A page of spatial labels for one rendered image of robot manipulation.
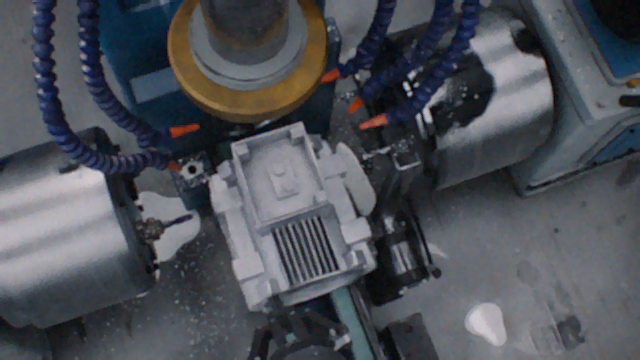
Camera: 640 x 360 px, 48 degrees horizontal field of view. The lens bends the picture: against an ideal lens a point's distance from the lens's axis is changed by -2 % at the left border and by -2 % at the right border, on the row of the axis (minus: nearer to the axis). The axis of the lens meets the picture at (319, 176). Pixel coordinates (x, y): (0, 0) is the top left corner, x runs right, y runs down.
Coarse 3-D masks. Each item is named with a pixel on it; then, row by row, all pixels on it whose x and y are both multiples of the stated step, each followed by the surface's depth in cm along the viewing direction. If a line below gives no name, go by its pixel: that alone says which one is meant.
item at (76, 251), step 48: (48, 144) 98; (96, 144) 96; (0, 192) 92; (48, 192) 92; (96, 192) 92; (0, 240) 90; (48, 240) 91; (96, 240) 92; (144, 240) 100; (0, 288) 92; (48, 288) 92; (96, 288) 95; (144, 288) 99
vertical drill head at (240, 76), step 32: (192, 0) 82; (224, 0) 65; (256, 0) 66; (288, 0) 72; (192, 32) 78; (224, 32) 71; (256, 32) 71; (288, 32) 78; (320, 32) 81; (192, 64) 79; (224, 64) 77; (256, 64) 77; (288, 64) 78; (320, 64) 80; (192, 96) 79; (224, 96) 78; (256, 96) 78; (288, 96) 79
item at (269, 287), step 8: (312, 136) 104; (312, 144) 103; (320, 144) 104; (232, 160) 102; (224, 168) 102; (232, 168) 102; (224, 176) 102; (232, 176) 102; (344, 256) 99; (352, 256) 98; (360, 256) 99; (352, 264) 98; (360, 264) 98; (264, 280) 97; (272, 280) 97; (256, 288) 98; (264, 288) 97; (272, 288) 96; (264, 296) 97
